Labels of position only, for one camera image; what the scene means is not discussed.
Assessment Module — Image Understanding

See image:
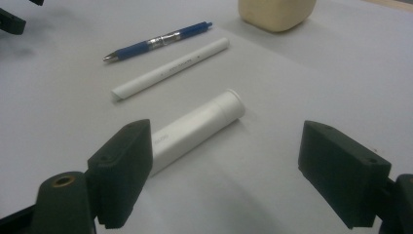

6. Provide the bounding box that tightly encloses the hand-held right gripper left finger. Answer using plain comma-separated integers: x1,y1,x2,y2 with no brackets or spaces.
87,118,154,230

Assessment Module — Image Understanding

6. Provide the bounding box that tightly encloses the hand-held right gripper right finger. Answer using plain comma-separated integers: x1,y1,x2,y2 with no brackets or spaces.
297,120,393,230

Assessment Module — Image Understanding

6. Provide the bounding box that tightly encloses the thick white tube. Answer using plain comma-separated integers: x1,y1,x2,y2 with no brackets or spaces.
149,89,246,177

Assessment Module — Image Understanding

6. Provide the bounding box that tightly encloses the blue click pen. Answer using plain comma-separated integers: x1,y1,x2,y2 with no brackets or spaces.
102,20,213,63

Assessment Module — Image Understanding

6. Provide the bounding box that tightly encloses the slim white tube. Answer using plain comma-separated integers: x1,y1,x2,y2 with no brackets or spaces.
111,37,231,102

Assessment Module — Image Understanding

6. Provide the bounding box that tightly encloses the cream plastic container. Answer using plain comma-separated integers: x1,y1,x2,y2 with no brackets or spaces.
238,0,318,33

